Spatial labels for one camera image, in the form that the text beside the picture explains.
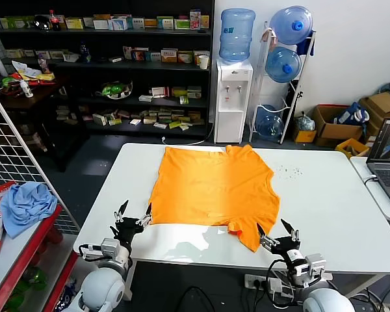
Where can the bowl of green fruit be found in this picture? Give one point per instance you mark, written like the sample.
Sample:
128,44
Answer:
115,90

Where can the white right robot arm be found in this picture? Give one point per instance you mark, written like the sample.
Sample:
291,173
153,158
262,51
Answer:
321,302

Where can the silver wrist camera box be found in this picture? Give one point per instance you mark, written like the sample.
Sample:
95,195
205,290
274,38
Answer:
109,247
315,266

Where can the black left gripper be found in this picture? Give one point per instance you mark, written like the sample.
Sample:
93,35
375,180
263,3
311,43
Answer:
126,229

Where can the black shelving unit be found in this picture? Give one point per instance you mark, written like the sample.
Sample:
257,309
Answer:
143,74

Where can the blue white bag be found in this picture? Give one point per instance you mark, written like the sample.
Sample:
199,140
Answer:
349,115

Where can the light blue crumpled cloth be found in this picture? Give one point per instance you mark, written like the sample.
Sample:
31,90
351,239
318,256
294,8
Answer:
27,204

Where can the black folded stand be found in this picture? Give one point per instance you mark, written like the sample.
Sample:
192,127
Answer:
292,97

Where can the medium tilted blue water jug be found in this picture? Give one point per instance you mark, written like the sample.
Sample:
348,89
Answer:
281,65

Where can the dark wooden table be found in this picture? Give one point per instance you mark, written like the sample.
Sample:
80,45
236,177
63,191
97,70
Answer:
35,97

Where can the purple drink bottle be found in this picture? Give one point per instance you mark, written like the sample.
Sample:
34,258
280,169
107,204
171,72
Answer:
44,65

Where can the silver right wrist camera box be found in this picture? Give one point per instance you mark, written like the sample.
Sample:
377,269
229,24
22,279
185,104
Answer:
315,266

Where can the green white medicine box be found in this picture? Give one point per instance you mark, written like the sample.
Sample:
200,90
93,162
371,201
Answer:
182,24

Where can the white power strip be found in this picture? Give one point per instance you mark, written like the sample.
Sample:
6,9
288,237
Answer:
269,283

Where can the small red snack packet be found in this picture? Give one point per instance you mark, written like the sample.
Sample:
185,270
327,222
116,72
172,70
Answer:
4,190

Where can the black rounded floor object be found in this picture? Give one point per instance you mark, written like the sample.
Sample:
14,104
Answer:
195,300

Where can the tall colourful carton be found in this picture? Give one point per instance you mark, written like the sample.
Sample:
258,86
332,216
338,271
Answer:
195,20

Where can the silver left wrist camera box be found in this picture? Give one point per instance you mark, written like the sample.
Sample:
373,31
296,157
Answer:
109,247

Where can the scattered small crumbs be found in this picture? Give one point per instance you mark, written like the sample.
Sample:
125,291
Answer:
291,171

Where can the orange t-shirt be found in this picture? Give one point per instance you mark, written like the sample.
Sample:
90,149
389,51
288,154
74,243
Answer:
208,188

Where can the white water dispenser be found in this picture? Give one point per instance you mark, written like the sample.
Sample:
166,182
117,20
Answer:
229,104

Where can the cola bottle red cap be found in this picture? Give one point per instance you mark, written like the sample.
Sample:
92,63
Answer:
54,21

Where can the orange white medicine box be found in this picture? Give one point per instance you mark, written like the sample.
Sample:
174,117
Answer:
169,56

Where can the closed brown cardboard box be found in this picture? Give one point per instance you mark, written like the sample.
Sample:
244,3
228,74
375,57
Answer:
383,104

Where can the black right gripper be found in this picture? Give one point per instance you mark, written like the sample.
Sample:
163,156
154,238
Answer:
286,248

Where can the grey laptop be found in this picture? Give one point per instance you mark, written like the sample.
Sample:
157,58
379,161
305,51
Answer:
388,169

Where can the dark blue drink bottle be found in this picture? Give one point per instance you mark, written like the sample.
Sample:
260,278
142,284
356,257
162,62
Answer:
84,53

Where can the large tilted blue water jug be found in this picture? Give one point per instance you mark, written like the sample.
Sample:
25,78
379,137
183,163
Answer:
289,24

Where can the yellow plastic bin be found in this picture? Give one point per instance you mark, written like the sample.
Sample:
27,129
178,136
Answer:
351,146

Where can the white paper cup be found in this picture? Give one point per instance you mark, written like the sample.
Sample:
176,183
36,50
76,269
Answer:
203,62

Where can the small yellow cardboard box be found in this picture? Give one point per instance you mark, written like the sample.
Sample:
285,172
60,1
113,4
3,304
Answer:
304,136

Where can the white plastic bottle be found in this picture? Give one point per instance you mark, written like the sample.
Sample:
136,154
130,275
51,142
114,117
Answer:
26,90

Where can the empty tilted blue water jug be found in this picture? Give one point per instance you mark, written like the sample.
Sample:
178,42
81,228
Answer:
269,125

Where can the upright blue water jug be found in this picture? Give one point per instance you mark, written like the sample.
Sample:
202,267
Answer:
236,35

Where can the blue white medicine box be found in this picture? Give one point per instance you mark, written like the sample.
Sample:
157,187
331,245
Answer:
119,24

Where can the red framed cart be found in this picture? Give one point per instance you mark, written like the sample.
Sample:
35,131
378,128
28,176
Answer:
16,248

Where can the open brown cardboard box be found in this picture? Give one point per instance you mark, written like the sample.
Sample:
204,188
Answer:
339,131

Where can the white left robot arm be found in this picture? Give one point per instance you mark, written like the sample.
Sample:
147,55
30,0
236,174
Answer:
102,289

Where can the green bottle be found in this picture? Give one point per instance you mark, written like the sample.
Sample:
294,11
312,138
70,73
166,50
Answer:
35,279

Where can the yellow white medicine box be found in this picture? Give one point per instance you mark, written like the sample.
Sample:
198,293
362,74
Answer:
74,23

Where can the white metal jug rack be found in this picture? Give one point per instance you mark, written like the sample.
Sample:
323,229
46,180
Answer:
304,73

